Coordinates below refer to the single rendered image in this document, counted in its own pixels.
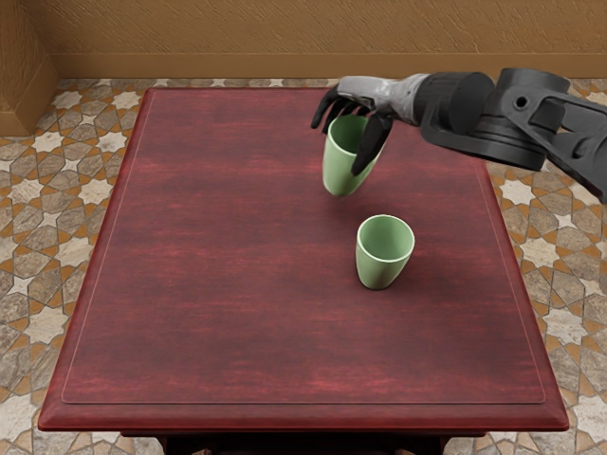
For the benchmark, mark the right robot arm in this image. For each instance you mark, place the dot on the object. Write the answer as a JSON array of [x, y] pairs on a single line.
[[502, 114]]

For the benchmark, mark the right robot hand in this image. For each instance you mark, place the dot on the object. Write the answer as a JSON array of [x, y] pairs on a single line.
[[374, 97]]

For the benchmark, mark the green cup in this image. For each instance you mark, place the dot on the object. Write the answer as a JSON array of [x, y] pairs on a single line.
[[379, 258], [339, 163]]

